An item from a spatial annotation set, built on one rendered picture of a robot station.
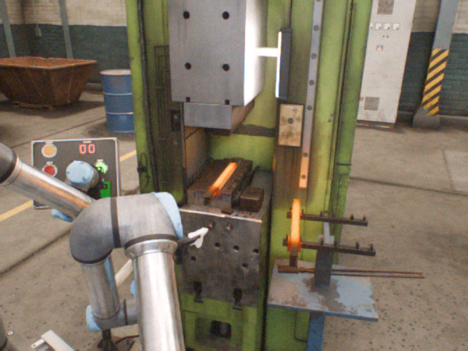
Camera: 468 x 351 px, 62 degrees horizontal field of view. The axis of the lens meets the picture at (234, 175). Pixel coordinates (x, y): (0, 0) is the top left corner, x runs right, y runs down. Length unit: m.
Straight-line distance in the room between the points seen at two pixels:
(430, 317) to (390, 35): 4.76
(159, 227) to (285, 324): 1.40
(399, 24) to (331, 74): 5.11
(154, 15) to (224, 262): 1.08
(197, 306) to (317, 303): 0.64
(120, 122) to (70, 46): 4.39
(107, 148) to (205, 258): 0.64
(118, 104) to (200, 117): 4.61
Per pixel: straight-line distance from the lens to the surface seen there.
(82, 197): 1.18
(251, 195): 1.64
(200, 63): 1.52
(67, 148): 1.75
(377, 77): 6.73
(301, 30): 1.57
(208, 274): 1.80
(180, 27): 1.54
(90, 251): 0.91
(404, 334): 2.59
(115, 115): 6.19
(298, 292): 1.58
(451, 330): 2.74
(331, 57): 1.58
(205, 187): 1.69
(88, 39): 9.89
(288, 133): 1.62
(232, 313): 1.91
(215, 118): 1.54
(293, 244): 1.33
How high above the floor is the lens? 1.68
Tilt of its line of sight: 22 degrees down
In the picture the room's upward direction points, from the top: 1 degrees clockwise
